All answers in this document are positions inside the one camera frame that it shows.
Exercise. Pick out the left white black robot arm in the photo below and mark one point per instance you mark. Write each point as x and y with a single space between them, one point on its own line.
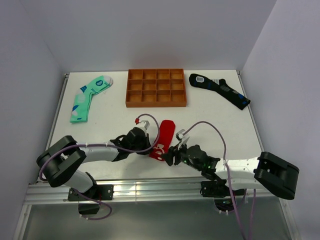
59 164

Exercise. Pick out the aluminium front rail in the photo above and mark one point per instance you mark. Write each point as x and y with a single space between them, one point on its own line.
143 190

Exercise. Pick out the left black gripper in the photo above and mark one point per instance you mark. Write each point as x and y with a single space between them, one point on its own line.
146 140

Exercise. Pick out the black blue sports sock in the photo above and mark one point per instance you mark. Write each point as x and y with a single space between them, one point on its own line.
221 87

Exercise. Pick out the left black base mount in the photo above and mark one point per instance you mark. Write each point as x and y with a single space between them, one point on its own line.
91 201

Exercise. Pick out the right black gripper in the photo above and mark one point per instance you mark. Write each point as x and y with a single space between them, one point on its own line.
174 151

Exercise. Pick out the red santa sock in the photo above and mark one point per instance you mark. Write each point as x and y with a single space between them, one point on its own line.
166 133

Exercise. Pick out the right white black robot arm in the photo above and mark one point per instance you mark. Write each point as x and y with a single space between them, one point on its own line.
265 172

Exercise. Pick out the orange compartment tray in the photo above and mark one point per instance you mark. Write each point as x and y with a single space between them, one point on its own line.
156 88

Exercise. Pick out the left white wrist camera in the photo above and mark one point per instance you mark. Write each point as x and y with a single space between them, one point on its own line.
143 125

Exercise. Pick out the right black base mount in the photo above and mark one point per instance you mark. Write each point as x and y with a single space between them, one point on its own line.
223 200

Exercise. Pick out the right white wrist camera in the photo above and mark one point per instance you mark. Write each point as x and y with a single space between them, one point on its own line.
180 134

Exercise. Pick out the mint green patterned sock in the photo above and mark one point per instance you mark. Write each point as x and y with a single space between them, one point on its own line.
83 98

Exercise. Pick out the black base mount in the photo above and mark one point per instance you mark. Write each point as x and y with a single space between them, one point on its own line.
91 201
223 200

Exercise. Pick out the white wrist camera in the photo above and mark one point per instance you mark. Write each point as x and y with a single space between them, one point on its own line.
143 125
180 134

